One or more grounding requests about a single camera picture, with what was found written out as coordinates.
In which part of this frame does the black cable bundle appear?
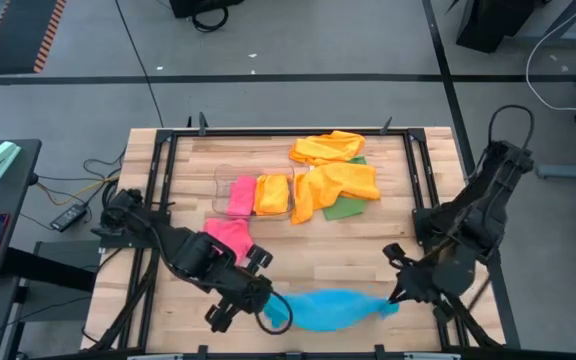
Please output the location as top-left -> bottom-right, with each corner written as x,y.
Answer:
87,247 -> 162,351
425,279 -> 502,349

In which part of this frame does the black side desk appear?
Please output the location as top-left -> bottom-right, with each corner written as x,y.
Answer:
0,138 -> 43,286

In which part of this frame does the pink microfiber towel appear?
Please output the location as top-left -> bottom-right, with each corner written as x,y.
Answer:
202,218 -> 255,266
226,174 -> 258,217

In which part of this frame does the blue microfiber towel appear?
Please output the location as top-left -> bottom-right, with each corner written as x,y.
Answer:
262,288 -> 400,333

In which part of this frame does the grey desk foot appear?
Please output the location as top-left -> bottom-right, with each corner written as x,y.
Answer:
536,162 -> 576,181

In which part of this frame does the thin black floor cable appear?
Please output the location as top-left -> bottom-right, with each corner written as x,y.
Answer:
114,0 -> 165,129

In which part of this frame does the clear plastic bin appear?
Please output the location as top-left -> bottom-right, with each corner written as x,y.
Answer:
211,164 -> 297,221

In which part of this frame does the green microfiber towel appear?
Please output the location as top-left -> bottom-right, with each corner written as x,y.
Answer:
322,155 -> 369,221

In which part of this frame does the black equipment with cable loop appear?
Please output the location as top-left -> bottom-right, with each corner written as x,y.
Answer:
169,0 -> 247,34

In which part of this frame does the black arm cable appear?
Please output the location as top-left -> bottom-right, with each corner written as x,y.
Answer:
487,104 -> 536,151
255,291 -> 294,335

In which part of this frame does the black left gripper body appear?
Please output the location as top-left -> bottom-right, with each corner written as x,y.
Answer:
205,244 -> 274,334

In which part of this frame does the black power adapter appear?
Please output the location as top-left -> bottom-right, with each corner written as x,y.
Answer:
50,202 -> 88,233

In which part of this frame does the black metal table frame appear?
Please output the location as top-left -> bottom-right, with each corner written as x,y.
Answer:
120,113 -> 469,359

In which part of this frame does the orange microfiber towel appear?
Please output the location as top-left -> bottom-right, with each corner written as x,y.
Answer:
253,173 -> 291,216
290,162 -> 382,226
288,130 -> 367,167

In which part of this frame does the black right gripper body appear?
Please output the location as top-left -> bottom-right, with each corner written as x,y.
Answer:
382,243 -> 449,321

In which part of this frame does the white floor cable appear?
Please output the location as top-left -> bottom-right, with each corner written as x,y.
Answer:
525,0 -> 576,112

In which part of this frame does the black desk base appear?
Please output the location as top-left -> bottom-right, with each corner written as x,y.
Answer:
455,0 -> 576,54

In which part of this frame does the black floor mat orange edge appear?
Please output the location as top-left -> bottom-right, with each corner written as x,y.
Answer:
0,0 -> 67,76

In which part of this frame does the yellow floor cable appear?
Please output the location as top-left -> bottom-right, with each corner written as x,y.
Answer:
35,174 -> 119,207

